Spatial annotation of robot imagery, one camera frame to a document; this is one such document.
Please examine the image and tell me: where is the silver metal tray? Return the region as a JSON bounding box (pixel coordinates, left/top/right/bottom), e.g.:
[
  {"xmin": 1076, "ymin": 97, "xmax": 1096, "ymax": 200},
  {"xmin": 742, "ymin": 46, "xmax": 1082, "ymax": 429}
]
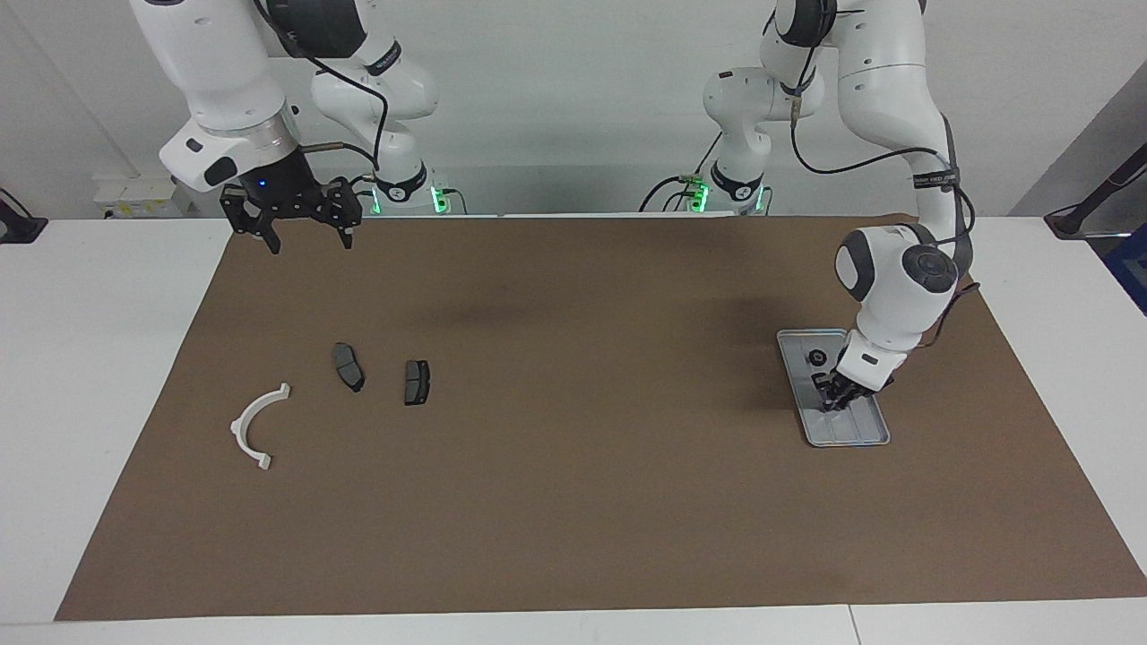
[{"xmin": 776, "ymin": 328, "xmax": 892, "ymax": 448}]

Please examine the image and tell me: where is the blue box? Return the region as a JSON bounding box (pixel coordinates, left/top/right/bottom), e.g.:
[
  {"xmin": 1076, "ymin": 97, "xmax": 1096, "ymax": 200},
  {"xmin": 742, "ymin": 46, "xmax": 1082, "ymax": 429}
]
[{"xmin": 1104, "ymin": 224, "xmax": 1147, "ymax": 314}]

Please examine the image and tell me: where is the brown table mat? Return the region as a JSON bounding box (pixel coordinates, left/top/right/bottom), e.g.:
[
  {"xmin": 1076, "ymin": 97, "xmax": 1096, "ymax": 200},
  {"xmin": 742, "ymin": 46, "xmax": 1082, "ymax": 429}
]
[{"xmin": 54, "ymin": 215, "xmax": 1147, "ymax": 622}]

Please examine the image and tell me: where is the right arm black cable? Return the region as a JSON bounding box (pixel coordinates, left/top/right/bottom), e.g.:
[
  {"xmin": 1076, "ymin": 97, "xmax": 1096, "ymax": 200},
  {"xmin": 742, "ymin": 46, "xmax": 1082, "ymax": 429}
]
[{"xmin": 251, "ymin": 0, "xmax": 388, "ymax": 180}]

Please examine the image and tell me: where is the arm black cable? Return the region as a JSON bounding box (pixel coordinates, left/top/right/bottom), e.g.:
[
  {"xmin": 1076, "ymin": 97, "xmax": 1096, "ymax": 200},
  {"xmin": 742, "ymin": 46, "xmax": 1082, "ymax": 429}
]
[
  {"xmin": 789, "ymin": 36, "xmax": 982, "ymax": 350},
  {"xmin": 251, "ymin": 0, "xmax": 388, "ymax": 180}
]

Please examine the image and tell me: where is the white half-ring bracket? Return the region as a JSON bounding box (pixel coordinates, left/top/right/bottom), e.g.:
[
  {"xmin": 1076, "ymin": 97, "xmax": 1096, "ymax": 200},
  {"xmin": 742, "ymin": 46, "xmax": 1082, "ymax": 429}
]
[{"xmin": 230, "ymin": 383, "xmax": 292, "ymax": 471}]

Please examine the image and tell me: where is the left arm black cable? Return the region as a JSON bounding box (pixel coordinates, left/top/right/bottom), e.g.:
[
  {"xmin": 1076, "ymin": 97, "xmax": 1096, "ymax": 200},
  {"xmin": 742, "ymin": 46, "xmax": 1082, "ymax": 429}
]
[{"xmin": 789, "ymin": 36, "xmax": 982, "ymax": 350}]

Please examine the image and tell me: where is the black camera stand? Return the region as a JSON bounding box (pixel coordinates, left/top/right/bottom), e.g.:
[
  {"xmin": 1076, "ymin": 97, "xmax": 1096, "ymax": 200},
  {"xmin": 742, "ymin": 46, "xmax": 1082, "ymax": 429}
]
[
  {"xmin": 1044, "ymin": 143, "xmax": 1147, "ymax": 241},
  {"xmin": 0, "ymin": 188, "xmax": 47, "ymax": 245}
]

